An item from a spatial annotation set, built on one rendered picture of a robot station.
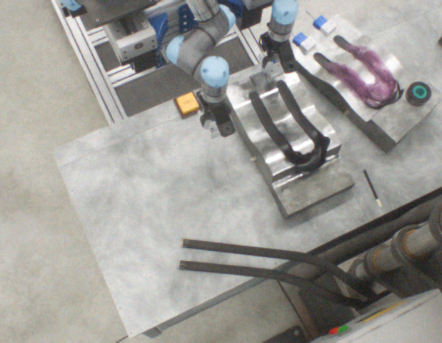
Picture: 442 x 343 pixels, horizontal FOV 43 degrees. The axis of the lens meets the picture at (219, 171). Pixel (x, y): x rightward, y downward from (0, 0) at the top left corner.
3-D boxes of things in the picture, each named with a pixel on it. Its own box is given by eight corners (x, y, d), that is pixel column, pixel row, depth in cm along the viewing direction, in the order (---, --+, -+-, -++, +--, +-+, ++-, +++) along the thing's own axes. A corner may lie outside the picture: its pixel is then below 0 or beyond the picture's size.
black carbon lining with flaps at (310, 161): (245, 96, 197) (247, 84, 188) (285, 80, 199) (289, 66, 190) (291, 183, 187) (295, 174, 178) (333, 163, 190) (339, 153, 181)
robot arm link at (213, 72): (211, 47, 153) (235, 65, 151) (210, 67, 163) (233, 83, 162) (193, 66, 151) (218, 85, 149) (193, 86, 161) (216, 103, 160)
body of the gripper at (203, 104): (216, 91, 179) (218, 73, 168) (228, 114, 177) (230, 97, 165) (195, 101, 178) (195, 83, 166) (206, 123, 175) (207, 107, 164)
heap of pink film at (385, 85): (318, 68, 202) (323, 57, 195) (352, 40, 207) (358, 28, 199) (371, 117, 197) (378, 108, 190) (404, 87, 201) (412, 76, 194)
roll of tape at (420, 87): (410, 108, 193) (413, 104, 190) (401, 88, 195) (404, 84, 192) (431, 103, 194) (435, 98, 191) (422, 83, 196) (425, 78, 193)
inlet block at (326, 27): (300, 18, 212) (302, 9, 207) (309, 11, 214) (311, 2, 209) (325, 41, 210) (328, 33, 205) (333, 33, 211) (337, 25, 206)
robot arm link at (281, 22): (300, -9, 165) (299, 16, 162) (294, 13, 176) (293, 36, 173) (273, -11, 165) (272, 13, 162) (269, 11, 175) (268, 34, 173)
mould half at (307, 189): (221, 98, 204) (223, 80, 191) (284, 71, 208) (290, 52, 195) (285, 219, 190) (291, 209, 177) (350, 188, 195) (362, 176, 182)
